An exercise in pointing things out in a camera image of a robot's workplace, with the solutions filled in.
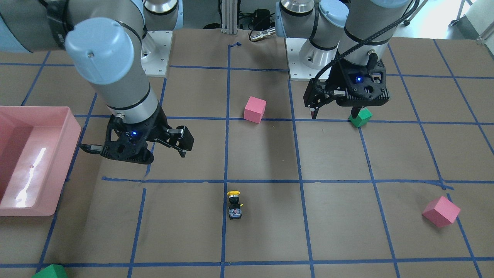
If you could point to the yellow push button switch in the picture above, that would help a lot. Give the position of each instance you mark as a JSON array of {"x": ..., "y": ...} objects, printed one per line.
[{"x": 234, "y": 207}]

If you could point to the green cube near base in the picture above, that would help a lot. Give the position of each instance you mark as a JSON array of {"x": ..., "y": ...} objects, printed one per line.
[{"x": 365, "y": 115}]

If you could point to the aluminium frame post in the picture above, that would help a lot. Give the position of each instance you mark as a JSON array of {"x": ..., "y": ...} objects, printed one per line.
[{"x": 229, "y": 16}]

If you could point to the pink cube centre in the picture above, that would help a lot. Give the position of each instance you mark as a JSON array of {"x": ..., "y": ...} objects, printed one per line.
[{"x": 254, "y": 109}]

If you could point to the pink cube far corner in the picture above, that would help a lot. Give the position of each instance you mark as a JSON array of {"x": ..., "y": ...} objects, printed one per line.
[{"x": 441, "y": 212}]

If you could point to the pink plastic bin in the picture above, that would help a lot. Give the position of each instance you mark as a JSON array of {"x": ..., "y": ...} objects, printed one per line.
[{"x": 37, "y": 144}]

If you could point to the green cube near bin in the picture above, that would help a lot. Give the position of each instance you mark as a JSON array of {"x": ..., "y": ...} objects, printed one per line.
[{"x": 52, "y": 271}]

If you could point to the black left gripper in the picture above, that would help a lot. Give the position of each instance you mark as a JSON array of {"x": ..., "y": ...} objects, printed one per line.
[{"x": 336, "y": 78}]

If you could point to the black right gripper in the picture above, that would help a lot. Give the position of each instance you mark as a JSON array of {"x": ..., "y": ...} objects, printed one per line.
[{"x": 157, "y": 124}]

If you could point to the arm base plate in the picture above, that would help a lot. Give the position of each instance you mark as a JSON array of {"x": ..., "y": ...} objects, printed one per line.
[
  {"x": 298, "y": 71},
  {"x": 155, "y": 53}
]

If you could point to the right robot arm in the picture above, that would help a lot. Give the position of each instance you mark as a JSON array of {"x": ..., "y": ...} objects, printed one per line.
[{"x": 105, "y": 40}]

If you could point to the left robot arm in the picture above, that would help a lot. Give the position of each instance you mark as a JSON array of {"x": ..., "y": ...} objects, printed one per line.
[{"x": 345, "y": 41}]

